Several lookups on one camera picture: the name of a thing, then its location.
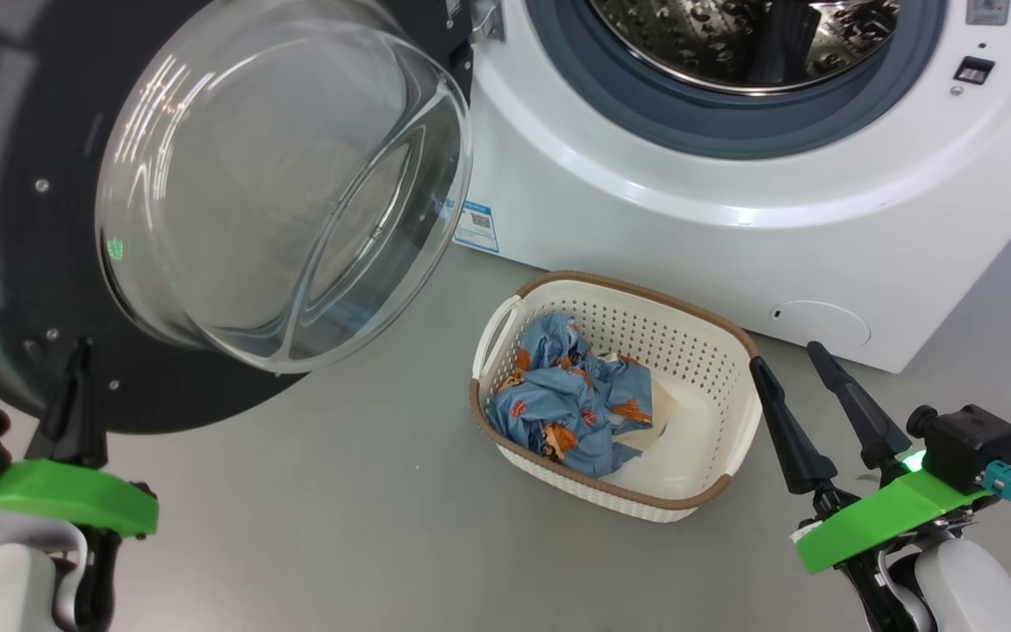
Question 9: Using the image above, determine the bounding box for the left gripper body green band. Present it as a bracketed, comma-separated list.
[0, 458, 160, 632]

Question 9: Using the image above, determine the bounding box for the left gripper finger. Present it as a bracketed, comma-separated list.
[77, 338, 109, 469]
[27, 338, 83, 466]

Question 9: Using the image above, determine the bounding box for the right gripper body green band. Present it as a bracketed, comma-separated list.
[793, 470, 993, 632]

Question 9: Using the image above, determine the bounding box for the steel perforated washer drum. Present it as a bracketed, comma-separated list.
[589, 0, 901, 96]

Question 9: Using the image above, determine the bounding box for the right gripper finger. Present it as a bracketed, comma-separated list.
[807, 341, 912, 470]
[749, 355, 838, 495]

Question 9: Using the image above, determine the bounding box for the round white filter cover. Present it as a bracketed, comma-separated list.
[769, 301, 871, 350]

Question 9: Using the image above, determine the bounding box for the cream perforated laundry basket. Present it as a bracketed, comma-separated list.
[469, 270, 764, 524]

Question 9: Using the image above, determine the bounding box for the white front-load washing machine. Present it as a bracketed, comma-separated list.
[444, 0, 1011, 374]

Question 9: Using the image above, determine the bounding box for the blue energy label sticker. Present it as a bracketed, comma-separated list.
[453, 200, 500, 254]

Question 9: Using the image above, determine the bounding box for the grey rubber door gasket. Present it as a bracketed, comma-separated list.
[525, 0, 950, 161]

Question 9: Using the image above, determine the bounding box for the black round glass washer door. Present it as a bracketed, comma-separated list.
[0, 0, 506, 435]

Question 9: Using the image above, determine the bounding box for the silver door hinge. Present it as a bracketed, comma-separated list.
[444, 0, 506, 43]

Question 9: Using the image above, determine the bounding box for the blue orange-print garment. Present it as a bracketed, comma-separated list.
[488, 313, 654, 479]

